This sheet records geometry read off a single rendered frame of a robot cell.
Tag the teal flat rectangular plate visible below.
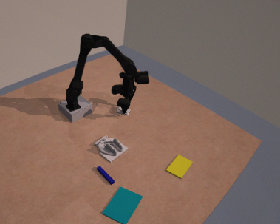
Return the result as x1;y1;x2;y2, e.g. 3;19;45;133
102;187;143;224

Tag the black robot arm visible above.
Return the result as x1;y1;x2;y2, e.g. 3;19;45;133
66;34;149;112

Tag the yellow flat rectangular plate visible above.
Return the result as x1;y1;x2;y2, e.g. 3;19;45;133
166;155;193;178

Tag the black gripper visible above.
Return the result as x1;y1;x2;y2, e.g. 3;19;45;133
117;85;136;114

